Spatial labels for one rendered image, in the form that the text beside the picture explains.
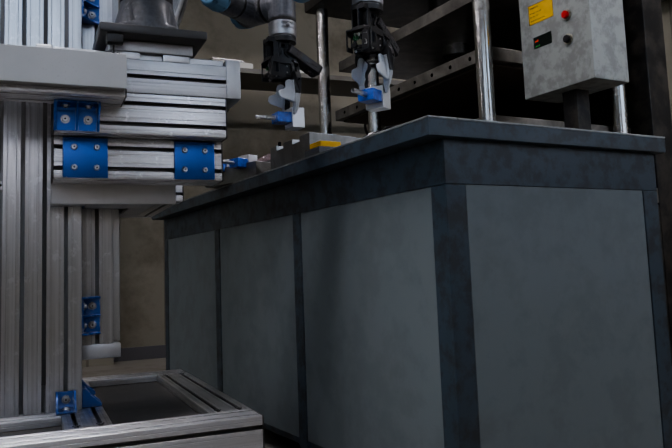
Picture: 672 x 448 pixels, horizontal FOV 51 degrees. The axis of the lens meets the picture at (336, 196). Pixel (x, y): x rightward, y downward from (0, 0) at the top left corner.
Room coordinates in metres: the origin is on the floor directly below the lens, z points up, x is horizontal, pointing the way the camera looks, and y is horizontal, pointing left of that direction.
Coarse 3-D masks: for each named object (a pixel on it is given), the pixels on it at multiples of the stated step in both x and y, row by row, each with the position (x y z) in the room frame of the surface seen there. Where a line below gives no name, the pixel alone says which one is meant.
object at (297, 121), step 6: (300, 108) 1.86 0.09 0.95; (276, 114) 1.84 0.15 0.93; (282, 114) 1.84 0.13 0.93; (288, 114) 1.85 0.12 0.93; (294, 114) 1.85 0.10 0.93; (300, 114) 1.86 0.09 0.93; (276, 120) 1.84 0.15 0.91; (282, 120) 1.84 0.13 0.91; (288, 120) 1.85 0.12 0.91; (294, 120) 1.85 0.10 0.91; (300, 120) 1.86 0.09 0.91; (288, 126) 1.87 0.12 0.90; (294, 126) 1.85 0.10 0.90; (300, 126) 1.86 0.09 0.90
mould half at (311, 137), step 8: (304, 136) 1.93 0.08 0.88; (312, 136) 1.91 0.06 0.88; (320, 136) 1.92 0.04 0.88; (328, 136) 1.93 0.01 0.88; (336, 136) 1.95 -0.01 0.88; (344, 136) 1.96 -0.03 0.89; (288, 144) 2.02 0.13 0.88; (296, 144) 1.97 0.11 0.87; (304, 144) 1.93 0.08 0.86; (272, 152) 2.12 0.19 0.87; (280, 152) 2.07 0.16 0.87; (288, 152) 2.02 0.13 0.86; (296, 152) 1.97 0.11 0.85; (304, 152) 1.93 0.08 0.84; (272, 160) 2.12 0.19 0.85; (280, 160) 2.07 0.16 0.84; (288, 160) 2.02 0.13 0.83; (296, 160) 1.98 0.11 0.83; (272, 168) 2.12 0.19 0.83
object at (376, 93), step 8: (352, 88) 1.59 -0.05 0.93; (368, 88) 1.63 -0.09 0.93; (376, 88) 1.66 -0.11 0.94; (360, 96) 1.64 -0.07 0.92; (368, 96) 1.63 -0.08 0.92; (376, 96) 1.64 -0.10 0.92; (384, 96) 1.66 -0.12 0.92; (368, 104) 1.68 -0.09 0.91; (376, 104) 1.67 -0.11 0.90; (384, 104) 1.66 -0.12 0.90
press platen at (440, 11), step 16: (464, 0) 2.59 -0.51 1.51; (496, 0) 2.55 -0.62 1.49; (512, 0) 2.56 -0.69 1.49; (432, 16) 2.76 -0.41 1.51; (448, 16) 2.70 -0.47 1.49; (464, 16) 2.71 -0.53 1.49; (496, 16) 2.72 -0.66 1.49; (512, 16) 2.73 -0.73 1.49; (400, 32) 2.96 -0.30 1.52; (416, 32) 2.88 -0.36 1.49; (432, 32) 2.89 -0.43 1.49; (448, 32) 2.90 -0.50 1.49; (464, 32) 2.90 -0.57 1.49; (496, 32) 2.92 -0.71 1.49; (512, 32) 2.93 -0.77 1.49; (400, 48) 3.09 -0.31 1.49; (416, 48) 3.10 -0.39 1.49; (432, 48) 3.11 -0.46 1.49; (512, 48) 3.15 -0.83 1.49; (352, 64) 3.31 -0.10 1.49; (400, 64) 3.34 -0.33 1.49; (416, 64) 3.35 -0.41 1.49; (432, 64) 3.36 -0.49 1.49
